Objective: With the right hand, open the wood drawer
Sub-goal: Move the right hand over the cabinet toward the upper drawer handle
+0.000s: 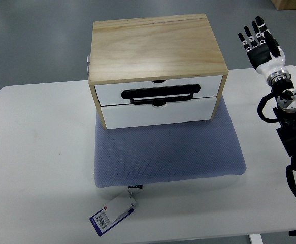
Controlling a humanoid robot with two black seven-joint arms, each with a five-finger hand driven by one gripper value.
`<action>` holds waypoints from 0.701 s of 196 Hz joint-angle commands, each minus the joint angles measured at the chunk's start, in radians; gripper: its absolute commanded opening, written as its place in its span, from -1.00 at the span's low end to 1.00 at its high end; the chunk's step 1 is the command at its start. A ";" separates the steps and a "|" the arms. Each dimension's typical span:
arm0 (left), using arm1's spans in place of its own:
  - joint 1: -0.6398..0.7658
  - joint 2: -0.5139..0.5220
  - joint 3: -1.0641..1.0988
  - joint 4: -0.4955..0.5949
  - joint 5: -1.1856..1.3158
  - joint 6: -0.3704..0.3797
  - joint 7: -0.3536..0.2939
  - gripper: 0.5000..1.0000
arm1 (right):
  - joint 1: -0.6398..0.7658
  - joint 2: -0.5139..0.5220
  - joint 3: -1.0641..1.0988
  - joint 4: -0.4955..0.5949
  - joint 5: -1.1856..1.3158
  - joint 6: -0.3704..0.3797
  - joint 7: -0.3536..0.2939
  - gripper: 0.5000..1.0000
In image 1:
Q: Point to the white table leg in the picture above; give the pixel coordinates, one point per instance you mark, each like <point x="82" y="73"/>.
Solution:
<point x="255" y="239"/>

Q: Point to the white blue paper price tag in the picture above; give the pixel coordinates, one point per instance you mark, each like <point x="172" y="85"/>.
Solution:
<point x="112" y="213"/>

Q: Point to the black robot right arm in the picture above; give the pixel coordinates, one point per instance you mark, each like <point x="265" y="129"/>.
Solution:
<point x="284" y="93"/>

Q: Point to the white clips behind cabinet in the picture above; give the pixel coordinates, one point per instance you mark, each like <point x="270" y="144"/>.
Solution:
<point x="88" y="64"/>

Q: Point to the white drawer black handle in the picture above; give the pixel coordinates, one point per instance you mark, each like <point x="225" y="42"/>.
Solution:
<point x="121" y="93"/>

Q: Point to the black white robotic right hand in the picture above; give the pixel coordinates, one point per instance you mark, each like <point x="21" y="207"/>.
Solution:
<point x="264" y="52"/>

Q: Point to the blue mesh cushion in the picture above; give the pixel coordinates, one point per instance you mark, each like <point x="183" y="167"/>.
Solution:
<point x="166" y="153"/>

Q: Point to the wooden box in corner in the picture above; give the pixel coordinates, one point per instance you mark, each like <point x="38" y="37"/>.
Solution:
<point x="284" y="4"/>

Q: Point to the light wood drawer cabinet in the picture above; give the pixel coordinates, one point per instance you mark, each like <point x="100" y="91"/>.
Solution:
<point x="155" y="49"/>

